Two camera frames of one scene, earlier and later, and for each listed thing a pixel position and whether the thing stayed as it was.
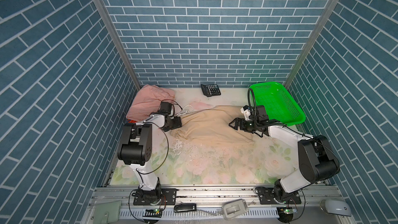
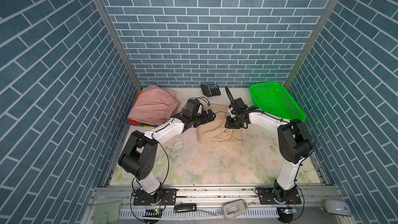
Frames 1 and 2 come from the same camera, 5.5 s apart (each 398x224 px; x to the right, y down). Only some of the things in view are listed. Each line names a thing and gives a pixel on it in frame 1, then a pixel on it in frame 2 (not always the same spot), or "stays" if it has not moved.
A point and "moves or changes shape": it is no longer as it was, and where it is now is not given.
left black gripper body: [173, 123] → [201, 118]
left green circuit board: [156, 213] stays
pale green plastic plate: [108, 212] stays
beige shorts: [211, 126] moves or changes shape
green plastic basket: [281, 106] stays
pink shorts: [147, 101] stays
